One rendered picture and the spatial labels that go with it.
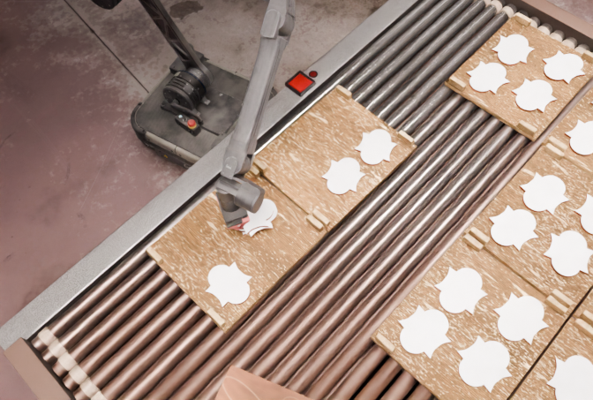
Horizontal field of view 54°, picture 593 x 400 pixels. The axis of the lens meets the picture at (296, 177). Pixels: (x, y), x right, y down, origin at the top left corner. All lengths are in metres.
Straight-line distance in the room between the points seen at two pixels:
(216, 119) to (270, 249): 1.22
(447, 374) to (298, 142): 0.82
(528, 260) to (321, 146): 0.70
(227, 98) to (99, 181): 0.77
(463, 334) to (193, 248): 0.79
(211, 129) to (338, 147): 1.04
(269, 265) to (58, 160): 1.79
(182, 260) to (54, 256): 1.33
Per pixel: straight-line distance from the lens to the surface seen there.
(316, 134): 1.91
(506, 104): 2.06
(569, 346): 1.75
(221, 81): 2.99
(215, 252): 1.74
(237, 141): 1.53
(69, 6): 3.97
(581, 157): 2.02
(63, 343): 1.79
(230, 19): 3.61
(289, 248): 1.72
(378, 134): 1.90
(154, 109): 2.96
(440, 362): 1.65
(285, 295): 1.69
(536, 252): 1.81
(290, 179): 1.82
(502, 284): 1.75
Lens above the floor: 2.51
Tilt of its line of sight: 60 degrees down
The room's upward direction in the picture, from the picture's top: 5 degrees counter-clockwise
